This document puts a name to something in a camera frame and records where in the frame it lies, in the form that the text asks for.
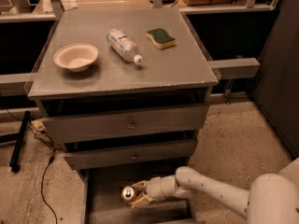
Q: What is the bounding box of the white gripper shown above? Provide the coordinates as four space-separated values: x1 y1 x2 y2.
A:
130 175 178 208

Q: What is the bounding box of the orange soda can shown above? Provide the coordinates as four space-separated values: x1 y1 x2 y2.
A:
121 186 136 203

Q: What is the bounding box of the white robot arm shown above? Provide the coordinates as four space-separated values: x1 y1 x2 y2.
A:
121 166 299 224

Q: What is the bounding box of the grey open bottom drawer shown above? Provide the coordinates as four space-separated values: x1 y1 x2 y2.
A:
82 159 196 224

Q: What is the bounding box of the grey middle drawer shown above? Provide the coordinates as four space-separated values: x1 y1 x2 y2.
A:
64 139 196 170

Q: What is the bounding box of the grey top drawer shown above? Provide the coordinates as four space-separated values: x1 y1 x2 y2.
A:
43 105 208 143

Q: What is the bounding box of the grey drawer cabinet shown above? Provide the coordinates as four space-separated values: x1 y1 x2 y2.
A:
28 8 217 216

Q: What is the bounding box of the white power strip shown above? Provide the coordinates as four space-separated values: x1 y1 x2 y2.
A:
31 119 46 132

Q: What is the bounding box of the black metal bar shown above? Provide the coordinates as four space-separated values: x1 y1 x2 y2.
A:
9 111 31 173

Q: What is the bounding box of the white paper bowl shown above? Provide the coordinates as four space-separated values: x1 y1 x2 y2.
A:
53 43 99 72

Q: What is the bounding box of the clear plastic water bottle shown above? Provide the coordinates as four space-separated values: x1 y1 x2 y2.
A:
107 29 143 65

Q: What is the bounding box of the green yellow sponge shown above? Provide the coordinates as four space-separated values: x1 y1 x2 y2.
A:
146 28 176 49

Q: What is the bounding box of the white crumpled cloth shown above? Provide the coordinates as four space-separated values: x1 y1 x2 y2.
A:
61 0 78 10

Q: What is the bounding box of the black floor cable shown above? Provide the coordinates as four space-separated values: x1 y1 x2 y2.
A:
41 154 59 224

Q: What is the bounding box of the grey side rail left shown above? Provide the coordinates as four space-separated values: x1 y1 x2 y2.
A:
0 73 36 97

